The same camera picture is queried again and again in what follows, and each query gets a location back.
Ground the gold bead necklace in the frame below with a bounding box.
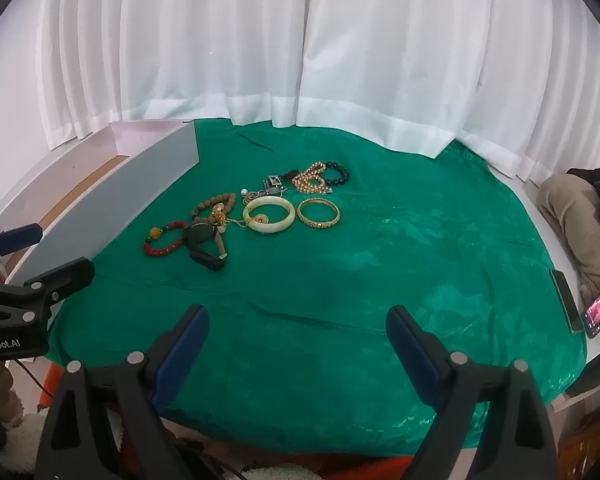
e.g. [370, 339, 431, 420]
[290, 160, 334, 195]

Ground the pale jade bangle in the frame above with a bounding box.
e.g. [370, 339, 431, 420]
[242, 195, 296, 234]

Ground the brown wooden bead bracelet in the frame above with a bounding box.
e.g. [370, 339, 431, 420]
[188, 194, 237, 224]

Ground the orange table frame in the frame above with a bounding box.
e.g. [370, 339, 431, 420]
[38, 362, 64, 409]

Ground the white curtain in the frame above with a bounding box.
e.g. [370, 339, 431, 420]
[0, 0, 600, 184]

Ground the white fleece cloth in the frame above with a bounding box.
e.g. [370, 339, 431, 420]
[0, 394, 49, 480]

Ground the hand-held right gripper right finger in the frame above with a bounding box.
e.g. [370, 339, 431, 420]
[386, 304, 563, 480]

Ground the green satin cloth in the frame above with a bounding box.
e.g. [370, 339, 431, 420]
[45, 119, 589, 457]

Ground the dark smartphone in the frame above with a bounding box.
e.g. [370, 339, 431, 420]
[549, 268, 586, 335]

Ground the black bead bracelet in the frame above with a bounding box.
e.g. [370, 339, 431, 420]
[322, 159, 351, 187]

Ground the black cable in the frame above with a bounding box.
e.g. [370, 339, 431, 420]
[10, 359, 52, 403]

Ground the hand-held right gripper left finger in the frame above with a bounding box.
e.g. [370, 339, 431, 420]
[34, 303, 211, 480]

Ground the black wrist watch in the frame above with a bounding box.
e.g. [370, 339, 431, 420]
[179, 219, 230, 272]

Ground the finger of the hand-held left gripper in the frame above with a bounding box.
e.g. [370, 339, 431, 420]
[0, 257, 96, 324]
[0, 223, 45, 262]

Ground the brown wooden furniture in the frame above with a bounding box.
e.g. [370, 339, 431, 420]
[559, 399, 600, 480]

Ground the thin gold chain necklace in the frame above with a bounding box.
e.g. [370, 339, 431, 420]
[210, 204, 268, 231]

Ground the red bead bracelet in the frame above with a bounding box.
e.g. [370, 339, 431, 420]
[142, 219, 186, 257]

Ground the gold patterned bangle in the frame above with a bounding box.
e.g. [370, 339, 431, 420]
[296, 197, 341, 230]

